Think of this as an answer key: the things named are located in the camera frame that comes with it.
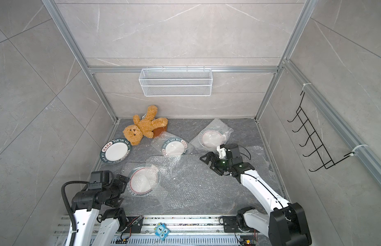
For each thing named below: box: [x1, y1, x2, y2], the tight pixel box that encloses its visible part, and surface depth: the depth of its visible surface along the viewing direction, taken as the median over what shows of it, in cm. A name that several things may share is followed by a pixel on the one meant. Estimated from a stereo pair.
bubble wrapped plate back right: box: [188, 118, 235, 152], surface depth 108 cm
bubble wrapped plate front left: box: [127, 163, 161, 197], surface depth 87 cm
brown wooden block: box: [153, 124, 168, 138], surface depth 110 cm
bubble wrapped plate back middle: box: [150, 131, 190, 156], surface depth 104 cm
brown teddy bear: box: [122, 105, 169, 146], surface depth 106 cm
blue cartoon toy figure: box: [154, 222, 171, 241], surface depth 72 cm
